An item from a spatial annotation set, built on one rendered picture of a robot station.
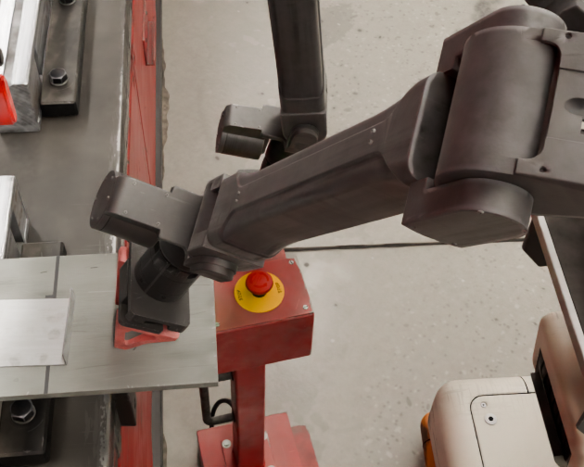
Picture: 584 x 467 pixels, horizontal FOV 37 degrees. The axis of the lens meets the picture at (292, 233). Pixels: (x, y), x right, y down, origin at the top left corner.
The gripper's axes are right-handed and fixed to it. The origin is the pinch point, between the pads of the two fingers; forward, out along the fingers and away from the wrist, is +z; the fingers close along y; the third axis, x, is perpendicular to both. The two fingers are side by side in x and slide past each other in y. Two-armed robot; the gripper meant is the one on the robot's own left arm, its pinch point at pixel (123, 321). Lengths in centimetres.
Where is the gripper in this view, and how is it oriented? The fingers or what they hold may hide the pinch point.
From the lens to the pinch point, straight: 97.1
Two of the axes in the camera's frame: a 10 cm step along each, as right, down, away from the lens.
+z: -5.3, 5.6, 6.4
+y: 1.0, 7.9, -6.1
